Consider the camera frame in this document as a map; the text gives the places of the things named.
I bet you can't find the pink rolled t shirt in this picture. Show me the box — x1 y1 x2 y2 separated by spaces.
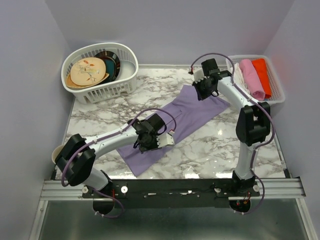
239 59 266 101

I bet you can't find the black rimmed plate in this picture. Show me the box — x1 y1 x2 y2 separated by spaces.
95 50 121 69

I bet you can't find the orange leaf shaped plate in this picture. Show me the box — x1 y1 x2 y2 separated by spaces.
65 73 110 90

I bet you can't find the purple t shirt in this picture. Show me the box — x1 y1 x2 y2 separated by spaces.
117 85 230 177

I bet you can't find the white rolled t shirt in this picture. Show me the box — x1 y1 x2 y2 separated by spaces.
233 63 251 95

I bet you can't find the orange rolled t shirt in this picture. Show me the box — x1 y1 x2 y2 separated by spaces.
251 58 272 99

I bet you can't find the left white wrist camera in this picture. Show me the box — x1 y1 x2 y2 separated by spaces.
156 132 175 149

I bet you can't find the white oval dish basket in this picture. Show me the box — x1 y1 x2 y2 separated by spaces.
61 42 139 104

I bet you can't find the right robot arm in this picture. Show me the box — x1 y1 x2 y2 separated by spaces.
188 58 275 196

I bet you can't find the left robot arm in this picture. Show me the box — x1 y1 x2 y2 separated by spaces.
51 114 175 198

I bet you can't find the beige floral plate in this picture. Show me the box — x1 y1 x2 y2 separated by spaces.
70 57 109 87

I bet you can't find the white rectangular tray basket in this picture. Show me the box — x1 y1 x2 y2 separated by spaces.
229 54 286 105

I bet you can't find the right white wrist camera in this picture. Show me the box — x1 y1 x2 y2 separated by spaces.
188 68 205 84

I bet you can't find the beige cup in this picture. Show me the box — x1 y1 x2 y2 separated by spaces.
51 144 65 164

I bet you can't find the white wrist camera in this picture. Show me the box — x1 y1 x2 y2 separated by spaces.
156 132 175 149
188 68 205 84

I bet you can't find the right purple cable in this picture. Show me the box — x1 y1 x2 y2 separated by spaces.
189 52 276 215

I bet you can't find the aluminium rail frame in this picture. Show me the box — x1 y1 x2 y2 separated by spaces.
40 178 306 201

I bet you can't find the dark teal plate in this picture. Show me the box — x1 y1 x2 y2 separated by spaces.
104 58 120 83

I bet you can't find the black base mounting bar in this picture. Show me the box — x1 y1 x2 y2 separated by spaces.
82 178 260 209

